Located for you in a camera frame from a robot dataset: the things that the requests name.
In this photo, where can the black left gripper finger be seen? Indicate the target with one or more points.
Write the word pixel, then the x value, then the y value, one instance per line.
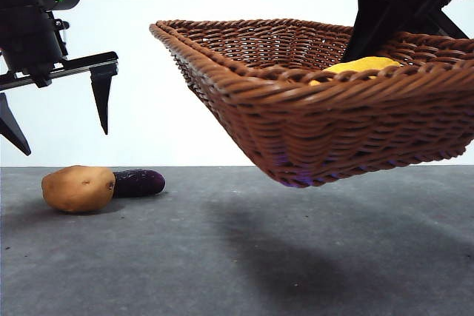
pixel 101 97
pixel 9 123

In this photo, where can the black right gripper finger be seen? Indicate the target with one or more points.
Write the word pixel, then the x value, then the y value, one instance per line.
pixel 446 23
pixel 374 20

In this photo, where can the yellow bumpy vegetable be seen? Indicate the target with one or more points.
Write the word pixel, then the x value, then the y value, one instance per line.
pixel 363 65

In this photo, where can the purple eggplant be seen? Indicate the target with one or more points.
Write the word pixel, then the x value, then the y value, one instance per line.
pixel 140 183

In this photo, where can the brown potato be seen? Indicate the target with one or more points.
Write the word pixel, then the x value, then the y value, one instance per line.
pixel 77 188

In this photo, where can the brown wicker basket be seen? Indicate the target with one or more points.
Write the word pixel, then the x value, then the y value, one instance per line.
pixel 333 127

